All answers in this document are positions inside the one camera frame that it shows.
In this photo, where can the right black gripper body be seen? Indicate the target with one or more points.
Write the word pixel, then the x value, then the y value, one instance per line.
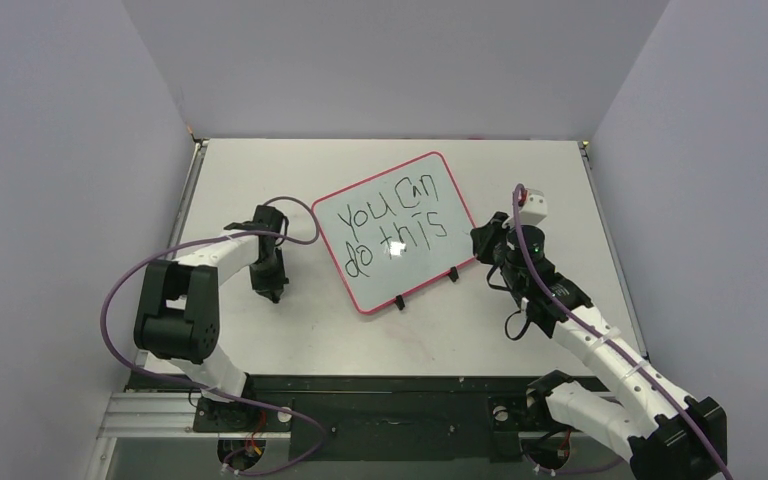
pixel 490 240

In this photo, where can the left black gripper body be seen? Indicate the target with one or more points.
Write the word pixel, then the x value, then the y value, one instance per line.
pixel 269 275

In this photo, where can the red framed whiteboard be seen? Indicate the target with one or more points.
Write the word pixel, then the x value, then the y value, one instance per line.
pixel 397 231

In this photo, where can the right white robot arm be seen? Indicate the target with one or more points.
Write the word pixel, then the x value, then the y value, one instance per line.
pixel 660 430

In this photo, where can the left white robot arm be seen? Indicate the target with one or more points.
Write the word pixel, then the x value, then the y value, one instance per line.
pixel 178 317

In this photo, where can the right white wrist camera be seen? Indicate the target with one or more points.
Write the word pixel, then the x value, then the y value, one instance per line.
pixel 532 207

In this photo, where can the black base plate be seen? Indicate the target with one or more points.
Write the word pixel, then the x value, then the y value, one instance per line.
pixel 379 418

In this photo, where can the aluminium frame rail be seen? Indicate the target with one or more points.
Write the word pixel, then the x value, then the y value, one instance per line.
pixel 148 415

